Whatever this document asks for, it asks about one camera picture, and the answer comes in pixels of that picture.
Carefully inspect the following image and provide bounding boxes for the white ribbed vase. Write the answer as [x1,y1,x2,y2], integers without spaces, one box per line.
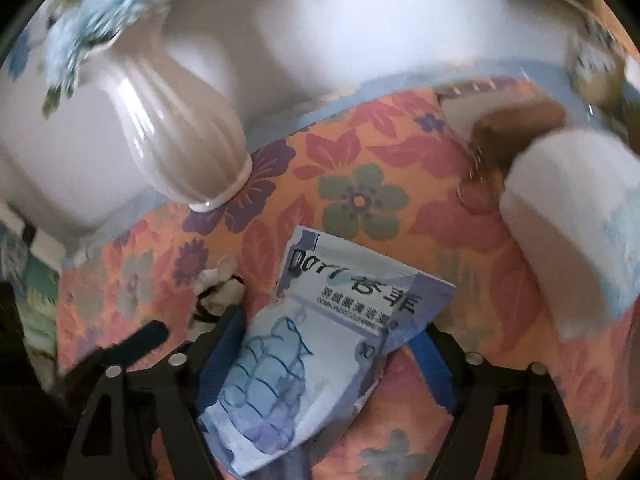
[80,35,253,213]

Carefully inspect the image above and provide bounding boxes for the light blue tissue pack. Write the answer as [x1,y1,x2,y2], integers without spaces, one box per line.
[500,127,640,343]

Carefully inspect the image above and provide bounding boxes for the orange floral tablecloth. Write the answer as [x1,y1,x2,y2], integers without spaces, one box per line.
[55,62,640,480]

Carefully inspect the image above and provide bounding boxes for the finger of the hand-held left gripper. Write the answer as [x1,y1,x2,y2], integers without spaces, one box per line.
[55,320,168,386]

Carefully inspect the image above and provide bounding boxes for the blue wipes packet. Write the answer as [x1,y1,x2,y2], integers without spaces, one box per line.
[197,225,457,477]

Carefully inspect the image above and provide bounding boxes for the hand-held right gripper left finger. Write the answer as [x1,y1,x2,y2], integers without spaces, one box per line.
[62,305,247,480]

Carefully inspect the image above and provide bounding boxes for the stack of white boxes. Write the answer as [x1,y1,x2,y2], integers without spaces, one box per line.
[0,215,61,361]

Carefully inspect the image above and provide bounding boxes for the blue artificial flowers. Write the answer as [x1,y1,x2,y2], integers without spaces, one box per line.
[7,0,291,116]

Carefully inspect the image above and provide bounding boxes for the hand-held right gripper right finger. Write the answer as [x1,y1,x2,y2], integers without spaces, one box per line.
[407,322,588,480]

